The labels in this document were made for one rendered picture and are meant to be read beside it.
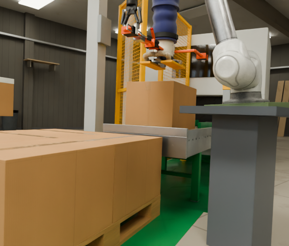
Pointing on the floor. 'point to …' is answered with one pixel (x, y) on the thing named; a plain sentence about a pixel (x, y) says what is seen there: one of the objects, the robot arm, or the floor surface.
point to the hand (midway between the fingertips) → (131, 30)
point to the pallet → (153, 209)
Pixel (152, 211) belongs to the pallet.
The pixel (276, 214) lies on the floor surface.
